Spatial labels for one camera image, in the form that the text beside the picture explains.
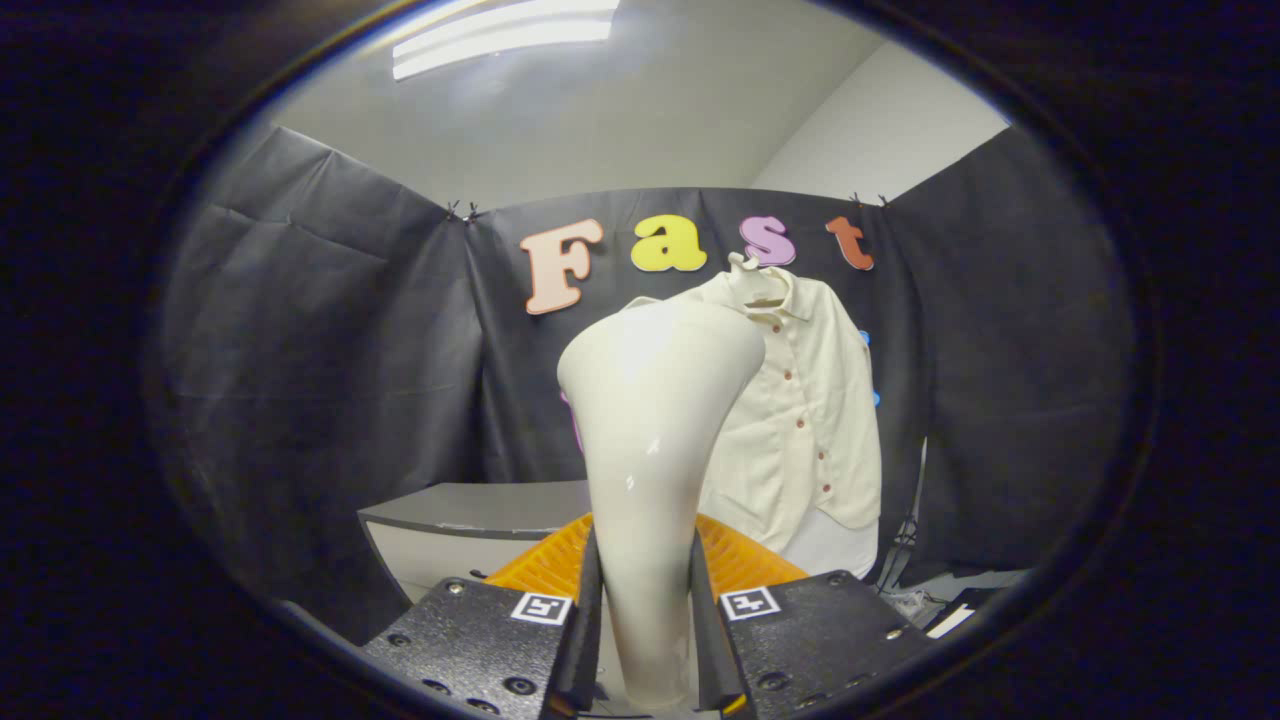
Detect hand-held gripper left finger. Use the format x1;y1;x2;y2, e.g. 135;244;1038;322
360;512;604;720

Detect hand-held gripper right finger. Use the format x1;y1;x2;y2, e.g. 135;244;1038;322
692;512;936;716

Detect white garment steamer head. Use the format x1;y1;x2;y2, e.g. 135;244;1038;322
557;300;768;713

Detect cream button-up shirt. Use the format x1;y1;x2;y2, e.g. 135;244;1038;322
625;265;883;531

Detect grey table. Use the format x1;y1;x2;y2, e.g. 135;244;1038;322
358;480;593;606

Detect white plastic hanger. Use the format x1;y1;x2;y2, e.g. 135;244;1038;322
728;252;791;309

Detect black backdrop cloth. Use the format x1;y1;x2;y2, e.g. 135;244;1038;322
150;125;1136;641

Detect ceiling light panel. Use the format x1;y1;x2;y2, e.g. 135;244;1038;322
392;0;621;81

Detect black cable bundle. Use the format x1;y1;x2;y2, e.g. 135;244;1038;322
878;515;936;616

